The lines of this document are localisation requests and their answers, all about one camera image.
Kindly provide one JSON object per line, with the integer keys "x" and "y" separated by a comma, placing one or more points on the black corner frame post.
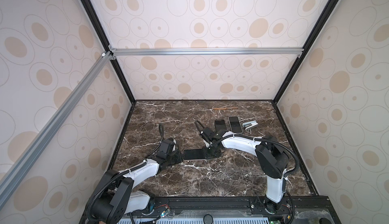
{"x": 317, "y": 28}
{"x": 95, "y": 21}

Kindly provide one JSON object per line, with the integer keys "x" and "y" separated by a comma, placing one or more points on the silver aluminium rail left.
{"x": 29, "y": 157}

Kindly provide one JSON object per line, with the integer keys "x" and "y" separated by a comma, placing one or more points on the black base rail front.
{"x": 228, "y": 210}

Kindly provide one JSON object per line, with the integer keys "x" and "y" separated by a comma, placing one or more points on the black corner frame post left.
{"x": 95, "y": 21}

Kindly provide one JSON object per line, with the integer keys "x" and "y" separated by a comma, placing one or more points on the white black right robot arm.
{"x": 276, "y": 160}

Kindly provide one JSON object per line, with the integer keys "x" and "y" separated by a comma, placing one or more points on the pink phone case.
{"x": 194, "y": 159}

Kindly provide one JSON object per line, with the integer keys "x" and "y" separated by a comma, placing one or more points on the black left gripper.
{"x": 179, "y": 158}

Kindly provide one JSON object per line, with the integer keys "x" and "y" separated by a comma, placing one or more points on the silver aluminium rail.
{"x": 29, "y": 157}
{"x": 207, "y": 51}

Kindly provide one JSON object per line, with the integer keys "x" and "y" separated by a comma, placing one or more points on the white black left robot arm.
{"x": 114, "y": 196}

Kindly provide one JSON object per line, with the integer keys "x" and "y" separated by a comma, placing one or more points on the black phone case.
{"x": 216, "y": 122}

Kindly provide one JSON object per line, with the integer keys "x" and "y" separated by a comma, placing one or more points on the black corner frame post right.
{"x": 317, "y": 28}

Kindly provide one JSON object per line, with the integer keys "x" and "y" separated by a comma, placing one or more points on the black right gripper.
{"x": 217, "y": 154}

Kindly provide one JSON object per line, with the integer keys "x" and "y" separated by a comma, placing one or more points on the light blue white stapler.
{"x": 249, "y": 125}

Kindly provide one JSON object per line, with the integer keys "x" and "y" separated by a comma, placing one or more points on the light blue phone case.
{"x": 235, "y": 133}

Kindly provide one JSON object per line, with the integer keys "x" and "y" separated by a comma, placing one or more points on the silver aluminium rail back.
{"x": 207, "y": 51}

